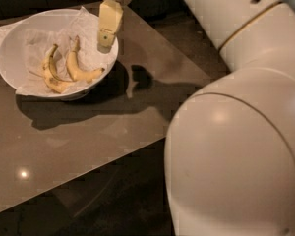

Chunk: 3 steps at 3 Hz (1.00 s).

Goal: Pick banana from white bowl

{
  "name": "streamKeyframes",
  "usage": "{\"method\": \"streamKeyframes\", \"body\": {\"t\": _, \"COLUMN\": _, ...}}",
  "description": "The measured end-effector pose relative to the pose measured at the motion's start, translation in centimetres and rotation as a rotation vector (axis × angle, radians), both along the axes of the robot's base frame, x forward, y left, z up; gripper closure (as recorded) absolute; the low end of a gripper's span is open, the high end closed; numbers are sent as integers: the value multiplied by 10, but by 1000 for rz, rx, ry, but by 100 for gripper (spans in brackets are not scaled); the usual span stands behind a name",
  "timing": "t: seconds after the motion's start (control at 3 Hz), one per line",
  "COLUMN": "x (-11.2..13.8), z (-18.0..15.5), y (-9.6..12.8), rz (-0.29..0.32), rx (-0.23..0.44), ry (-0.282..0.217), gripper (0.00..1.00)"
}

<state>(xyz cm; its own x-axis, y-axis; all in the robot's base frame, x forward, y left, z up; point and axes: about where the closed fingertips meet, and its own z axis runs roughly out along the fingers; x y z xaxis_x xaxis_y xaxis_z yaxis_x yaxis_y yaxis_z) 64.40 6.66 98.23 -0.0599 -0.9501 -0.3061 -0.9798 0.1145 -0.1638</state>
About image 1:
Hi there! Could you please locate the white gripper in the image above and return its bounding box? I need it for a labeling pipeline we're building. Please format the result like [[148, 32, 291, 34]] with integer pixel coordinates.
[[97, 0, 133, 48]]

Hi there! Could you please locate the yellow banana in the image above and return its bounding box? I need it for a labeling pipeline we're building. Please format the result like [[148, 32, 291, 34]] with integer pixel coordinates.
[[66, 36, 105, 83], [41, 44, 74, 93]]

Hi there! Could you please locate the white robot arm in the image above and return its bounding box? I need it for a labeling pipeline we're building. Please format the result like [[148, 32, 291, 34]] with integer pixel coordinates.
[[164, 0, 295, 236]]

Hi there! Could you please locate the white bowl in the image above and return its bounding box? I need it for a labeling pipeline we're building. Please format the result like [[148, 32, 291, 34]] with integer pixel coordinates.
[[0, 8, 120, 101]]

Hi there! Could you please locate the white paper liner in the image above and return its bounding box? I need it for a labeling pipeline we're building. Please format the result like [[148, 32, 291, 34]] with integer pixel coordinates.
[[16, 8, 118, 97]]

